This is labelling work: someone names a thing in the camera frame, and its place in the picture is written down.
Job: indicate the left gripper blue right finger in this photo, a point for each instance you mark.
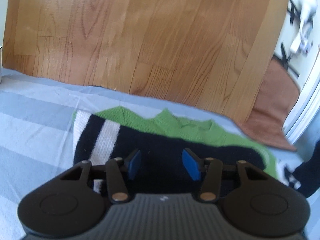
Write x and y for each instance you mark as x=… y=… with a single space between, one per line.
x=201 y=169

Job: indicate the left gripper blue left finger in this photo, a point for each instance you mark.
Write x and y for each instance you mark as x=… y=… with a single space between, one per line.
x=118 y=171

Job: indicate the green black white knit sweater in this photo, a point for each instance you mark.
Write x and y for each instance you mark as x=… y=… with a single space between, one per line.
x=116 y=132

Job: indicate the brown perforated cushion mat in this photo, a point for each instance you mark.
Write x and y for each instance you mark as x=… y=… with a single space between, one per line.
x=276 y=98

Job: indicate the wooden headboard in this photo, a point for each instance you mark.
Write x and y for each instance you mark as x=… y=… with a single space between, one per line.
x=210 y=54

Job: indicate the white frosted glass door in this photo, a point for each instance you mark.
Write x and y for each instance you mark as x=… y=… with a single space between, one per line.
x=305 y=109

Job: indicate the white clutter on shelf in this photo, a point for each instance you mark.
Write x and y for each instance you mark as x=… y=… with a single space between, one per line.
x=298 y=36

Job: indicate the white enamel mug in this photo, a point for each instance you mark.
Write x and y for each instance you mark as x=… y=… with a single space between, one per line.
x=1 y=66

